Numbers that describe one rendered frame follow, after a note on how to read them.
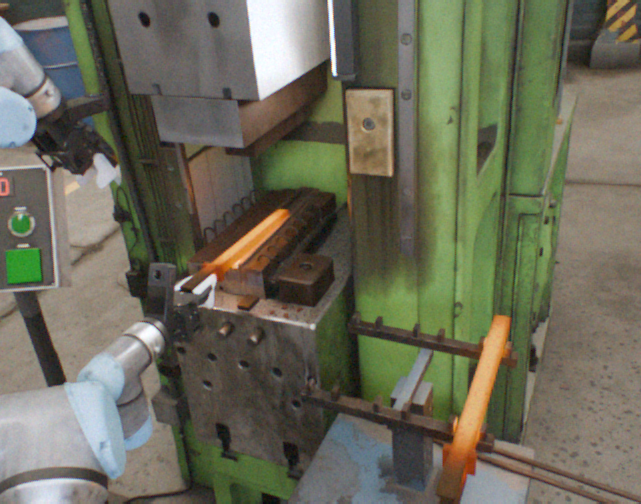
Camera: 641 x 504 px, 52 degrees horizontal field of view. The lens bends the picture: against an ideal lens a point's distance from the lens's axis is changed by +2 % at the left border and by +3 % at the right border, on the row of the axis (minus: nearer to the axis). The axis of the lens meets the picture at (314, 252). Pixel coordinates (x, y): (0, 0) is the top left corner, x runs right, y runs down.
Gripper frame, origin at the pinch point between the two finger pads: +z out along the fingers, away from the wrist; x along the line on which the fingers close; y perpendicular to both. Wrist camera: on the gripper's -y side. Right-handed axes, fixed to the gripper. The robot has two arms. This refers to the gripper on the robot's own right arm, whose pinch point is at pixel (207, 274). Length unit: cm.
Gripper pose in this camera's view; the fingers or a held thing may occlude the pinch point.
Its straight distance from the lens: 136.0
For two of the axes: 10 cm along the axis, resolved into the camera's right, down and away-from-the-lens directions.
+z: 4.1, -4.6, 7.9
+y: 0.8, 8.8, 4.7
